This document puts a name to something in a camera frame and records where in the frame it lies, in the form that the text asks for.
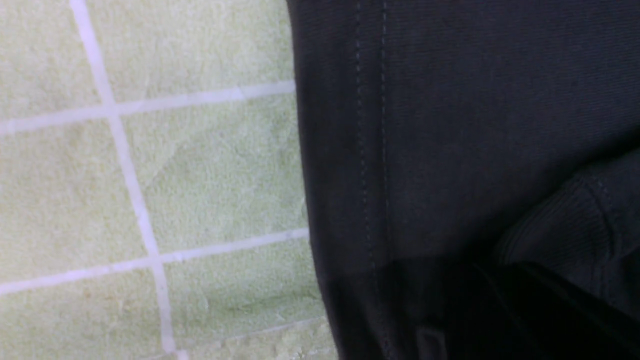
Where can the light green checkered cloth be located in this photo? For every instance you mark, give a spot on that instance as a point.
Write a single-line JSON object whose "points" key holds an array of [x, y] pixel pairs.
{"points": [[152, 205]]}

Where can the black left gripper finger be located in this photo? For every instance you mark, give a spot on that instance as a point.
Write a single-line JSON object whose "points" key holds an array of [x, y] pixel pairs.
{"points": [[527, 313]]}

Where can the dark gray long-sleeve top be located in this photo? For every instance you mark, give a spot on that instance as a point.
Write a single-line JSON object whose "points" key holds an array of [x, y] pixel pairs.
{"points": [[438, 136]]}

